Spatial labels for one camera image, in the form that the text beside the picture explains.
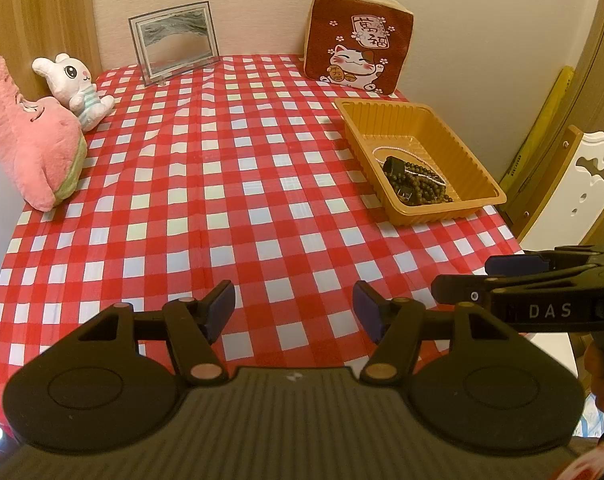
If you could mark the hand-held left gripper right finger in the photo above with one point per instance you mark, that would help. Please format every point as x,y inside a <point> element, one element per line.
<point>366,310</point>

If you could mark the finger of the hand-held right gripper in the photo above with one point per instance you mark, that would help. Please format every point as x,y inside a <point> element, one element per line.
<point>516,263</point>
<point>461,290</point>

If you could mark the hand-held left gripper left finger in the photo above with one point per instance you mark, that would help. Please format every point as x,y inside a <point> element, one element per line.
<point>221,310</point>

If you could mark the small black box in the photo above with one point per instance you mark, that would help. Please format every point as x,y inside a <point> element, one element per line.
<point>405,194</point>
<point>395,166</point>

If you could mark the orange plastic tray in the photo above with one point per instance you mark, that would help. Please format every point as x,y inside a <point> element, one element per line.
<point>431,125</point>

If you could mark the white box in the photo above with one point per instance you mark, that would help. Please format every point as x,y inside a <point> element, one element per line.
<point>551,352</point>

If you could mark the white wooden chair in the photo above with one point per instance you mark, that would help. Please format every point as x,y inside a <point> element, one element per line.
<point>576,195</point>

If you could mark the red white checked tablecloth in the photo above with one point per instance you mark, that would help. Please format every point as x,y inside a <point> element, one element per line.
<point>232,160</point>

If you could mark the red white printed cloth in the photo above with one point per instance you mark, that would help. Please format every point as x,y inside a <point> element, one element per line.
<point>594,466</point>

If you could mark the pink star plush toy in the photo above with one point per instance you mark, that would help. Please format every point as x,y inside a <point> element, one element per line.
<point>27,140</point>

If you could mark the white bunny plush toy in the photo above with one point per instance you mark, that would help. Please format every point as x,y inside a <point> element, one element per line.
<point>74,80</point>

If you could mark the lucky cat cushion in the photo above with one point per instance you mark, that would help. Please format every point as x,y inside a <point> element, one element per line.
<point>342,25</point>

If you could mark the sand art picture frame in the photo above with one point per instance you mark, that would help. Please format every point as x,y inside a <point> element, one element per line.
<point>174,40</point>

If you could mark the wooden wall panel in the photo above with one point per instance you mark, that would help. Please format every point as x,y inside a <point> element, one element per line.
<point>32,10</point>

